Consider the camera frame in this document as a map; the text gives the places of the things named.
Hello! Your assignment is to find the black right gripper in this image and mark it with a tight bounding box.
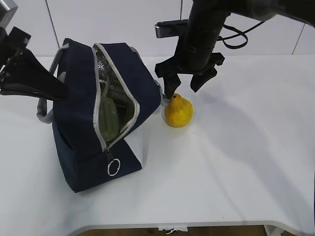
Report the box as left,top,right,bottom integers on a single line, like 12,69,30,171
155,41,225,99

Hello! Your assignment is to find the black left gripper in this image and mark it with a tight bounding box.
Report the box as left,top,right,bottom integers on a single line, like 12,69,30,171
0,27,68,101

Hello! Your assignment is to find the yellow orange round fruit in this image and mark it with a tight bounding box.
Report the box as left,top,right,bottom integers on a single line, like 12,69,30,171
164,93,194,128

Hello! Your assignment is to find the navy insulated lunch bag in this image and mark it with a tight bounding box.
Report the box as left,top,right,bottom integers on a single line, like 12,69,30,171
37,38,162,193

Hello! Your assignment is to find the green lid glass container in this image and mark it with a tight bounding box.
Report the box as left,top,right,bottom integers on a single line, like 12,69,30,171
99,80,119,143

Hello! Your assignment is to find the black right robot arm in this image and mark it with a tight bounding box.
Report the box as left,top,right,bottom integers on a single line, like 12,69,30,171
155,0,315,99

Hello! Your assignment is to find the white torn tape piece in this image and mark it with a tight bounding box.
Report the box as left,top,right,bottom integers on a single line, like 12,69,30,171
158,223,189,235

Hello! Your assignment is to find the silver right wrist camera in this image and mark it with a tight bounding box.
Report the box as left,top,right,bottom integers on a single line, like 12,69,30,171
155,19,188,38

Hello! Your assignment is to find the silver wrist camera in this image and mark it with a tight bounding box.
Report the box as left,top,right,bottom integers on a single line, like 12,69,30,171
155,19,188,38
0,0,18,29

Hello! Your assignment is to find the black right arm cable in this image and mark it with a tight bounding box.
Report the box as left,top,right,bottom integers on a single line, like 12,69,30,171
218,21,268,49

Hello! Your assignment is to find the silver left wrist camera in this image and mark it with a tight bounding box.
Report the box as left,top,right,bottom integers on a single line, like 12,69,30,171
0,0,18,29

